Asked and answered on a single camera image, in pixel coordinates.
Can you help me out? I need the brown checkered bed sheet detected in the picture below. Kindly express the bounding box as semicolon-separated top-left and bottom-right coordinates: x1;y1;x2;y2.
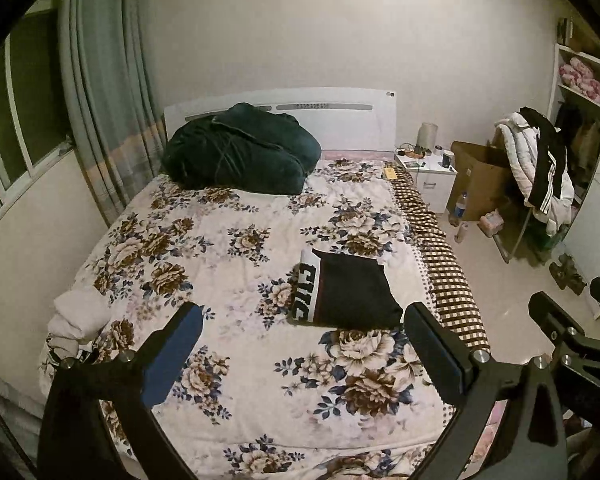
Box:
390;162;491;356

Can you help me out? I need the black white red knit sweater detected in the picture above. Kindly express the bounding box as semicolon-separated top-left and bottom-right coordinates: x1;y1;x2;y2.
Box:
291;247;406;331

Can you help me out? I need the pink floral blanket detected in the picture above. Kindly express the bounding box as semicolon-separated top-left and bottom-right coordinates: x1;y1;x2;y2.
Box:
559;56;600;102

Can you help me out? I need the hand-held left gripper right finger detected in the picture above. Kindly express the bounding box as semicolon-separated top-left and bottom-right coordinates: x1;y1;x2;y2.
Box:
404;301;568;480

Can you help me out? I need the pink packet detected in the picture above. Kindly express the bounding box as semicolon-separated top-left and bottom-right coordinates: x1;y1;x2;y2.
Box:
480;210;505;237

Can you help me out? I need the white wardrobe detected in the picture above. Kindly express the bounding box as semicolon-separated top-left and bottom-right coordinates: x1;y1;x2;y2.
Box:
547;42;600;321

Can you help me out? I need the black white-striped jacket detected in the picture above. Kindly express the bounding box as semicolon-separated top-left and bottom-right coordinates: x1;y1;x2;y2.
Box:
519;106;568;211

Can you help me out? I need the white headboard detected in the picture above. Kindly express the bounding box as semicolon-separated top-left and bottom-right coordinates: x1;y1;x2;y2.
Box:
163;87;398;158

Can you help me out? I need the white cloth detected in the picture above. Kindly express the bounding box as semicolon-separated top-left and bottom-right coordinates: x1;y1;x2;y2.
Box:
46;287;112;356

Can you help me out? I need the cardboard box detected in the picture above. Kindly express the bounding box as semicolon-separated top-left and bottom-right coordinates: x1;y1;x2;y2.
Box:
446;141;513;222

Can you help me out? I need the striped grey-green curtain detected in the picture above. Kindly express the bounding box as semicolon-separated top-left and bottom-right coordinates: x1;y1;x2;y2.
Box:
57;0;168;226

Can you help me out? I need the table lamp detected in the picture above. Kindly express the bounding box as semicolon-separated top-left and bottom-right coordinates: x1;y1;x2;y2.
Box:
416;122;439;153

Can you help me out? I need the white-framed window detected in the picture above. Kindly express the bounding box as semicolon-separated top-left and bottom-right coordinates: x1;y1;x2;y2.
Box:
0;0;76;241

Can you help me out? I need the chair with jackets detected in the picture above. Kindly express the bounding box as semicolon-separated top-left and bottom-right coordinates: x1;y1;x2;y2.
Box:
491;111;576;236

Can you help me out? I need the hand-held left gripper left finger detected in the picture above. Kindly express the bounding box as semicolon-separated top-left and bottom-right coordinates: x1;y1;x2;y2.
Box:
36;301;204;480

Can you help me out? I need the metal-legged chair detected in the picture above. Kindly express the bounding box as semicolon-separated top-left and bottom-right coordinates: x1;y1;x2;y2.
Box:
495;205;566;265

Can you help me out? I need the brown slipper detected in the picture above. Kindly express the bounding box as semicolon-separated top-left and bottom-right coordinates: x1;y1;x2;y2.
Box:
560;272;588;295
550;254;578;276

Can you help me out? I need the dark green quilt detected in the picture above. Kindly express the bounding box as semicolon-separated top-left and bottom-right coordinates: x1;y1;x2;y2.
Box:
161;102;322;196

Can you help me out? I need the hanging brown garment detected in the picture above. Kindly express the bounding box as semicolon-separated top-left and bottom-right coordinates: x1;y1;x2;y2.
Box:
575;117;600;171

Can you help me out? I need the white nightstand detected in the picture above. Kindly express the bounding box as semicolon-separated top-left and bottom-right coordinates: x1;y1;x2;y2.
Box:
394;152;458;213

